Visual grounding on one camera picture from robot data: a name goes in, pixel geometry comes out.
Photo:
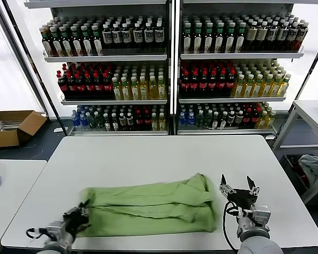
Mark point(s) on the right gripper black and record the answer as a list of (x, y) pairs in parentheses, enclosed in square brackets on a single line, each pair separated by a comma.
[(242, 197)]

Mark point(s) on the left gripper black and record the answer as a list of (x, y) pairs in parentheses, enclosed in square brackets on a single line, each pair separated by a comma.
[(74, 222)]

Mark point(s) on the light green polo shirt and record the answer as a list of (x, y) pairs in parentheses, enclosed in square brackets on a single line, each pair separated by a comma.
[(148, 203)]

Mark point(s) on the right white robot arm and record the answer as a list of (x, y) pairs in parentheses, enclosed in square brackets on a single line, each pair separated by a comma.
[(257, 246)]

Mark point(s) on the small white-cap dark bottle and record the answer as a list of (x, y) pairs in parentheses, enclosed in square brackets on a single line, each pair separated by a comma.
[(106, 123), (114, 123), (223, 121), (215, 121)]

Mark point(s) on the small red-cap cola bottle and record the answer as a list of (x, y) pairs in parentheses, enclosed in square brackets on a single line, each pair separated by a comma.
[(246, 119), (139, 121), (254, 118), (147, 121)]

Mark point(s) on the small beige-label dark bottle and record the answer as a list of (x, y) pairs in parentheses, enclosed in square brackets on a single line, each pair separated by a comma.
[(231, 119), (130, 122), (122, 122), (239, 118)]

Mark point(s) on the small yellow juice bottle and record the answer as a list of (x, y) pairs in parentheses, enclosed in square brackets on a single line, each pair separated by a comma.
[(162, 122), (262, 121), (155, 122), (270, 119)]

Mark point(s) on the white side table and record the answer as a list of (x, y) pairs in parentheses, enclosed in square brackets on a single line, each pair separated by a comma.
[(16, 185)]

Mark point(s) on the grey crumpled cloth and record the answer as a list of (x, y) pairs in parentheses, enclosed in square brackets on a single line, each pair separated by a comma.
[(311, 166)]

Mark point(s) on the clear green water bottle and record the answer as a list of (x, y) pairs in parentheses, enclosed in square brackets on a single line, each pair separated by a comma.
[(207, 120), (199, 120), (98, 121), (91, 121)]

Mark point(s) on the white floor plate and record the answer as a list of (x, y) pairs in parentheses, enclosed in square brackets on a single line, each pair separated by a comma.
[(61, 130)]

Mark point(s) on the blue water bottle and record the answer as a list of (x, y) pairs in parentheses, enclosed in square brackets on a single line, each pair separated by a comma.
[(82, 120), (183, 119), (74, 120), (191, 119)]

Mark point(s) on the grey framed side table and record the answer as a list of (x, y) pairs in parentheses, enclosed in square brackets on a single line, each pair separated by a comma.
[(307, 108)]

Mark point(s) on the brown cardboard box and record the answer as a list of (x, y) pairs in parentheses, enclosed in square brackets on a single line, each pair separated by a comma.
[(5, 139)]

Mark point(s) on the clear plastic items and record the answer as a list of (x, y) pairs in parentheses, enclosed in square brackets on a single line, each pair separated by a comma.
[(5, 124)]

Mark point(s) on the grey metal shelf rack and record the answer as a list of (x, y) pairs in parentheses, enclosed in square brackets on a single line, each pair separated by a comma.
[(106, 58), (241, 55)]

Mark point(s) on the green-cap dark tea bottle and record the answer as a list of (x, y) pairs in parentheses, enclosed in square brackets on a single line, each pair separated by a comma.
[(77, 45), (241, 39), (66, 45), (187, 39), (47, 45), (220, 39), (57, 45), (209, 39), (98, 45), (87, 45), (198, 39), (230, 39)]

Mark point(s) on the beige-label dark drink bottle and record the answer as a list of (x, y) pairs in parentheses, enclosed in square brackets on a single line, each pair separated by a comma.
[(251, 35), (261, 35)]

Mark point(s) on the white-label dark drink bottle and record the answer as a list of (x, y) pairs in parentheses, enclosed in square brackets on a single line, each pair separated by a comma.
[(107, 37), (292, 35), (126, 37), (149, 36), (272, 35), (117, 37), (138, 36), (302, 34), (159, 36), (282, 35)]

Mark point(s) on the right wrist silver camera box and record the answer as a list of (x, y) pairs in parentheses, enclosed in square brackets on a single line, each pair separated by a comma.
[(259, 215)]

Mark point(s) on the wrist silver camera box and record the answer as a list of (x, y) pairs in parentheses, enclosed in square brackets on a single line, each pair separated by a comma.
[(259, 215), (55, 229)]

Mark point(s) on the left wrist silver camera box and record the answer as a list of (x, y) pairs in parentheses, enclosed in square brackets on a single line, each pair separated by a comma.
[(55, 229)]

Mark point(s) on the dark window frame post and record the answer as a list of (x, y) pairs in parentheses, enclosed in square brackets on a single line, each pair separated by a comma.
[(52, 105)]

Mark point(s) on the grey window frame post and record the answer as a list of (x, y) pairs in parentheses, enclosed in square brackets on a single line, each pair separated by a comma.
[(39, 100)]

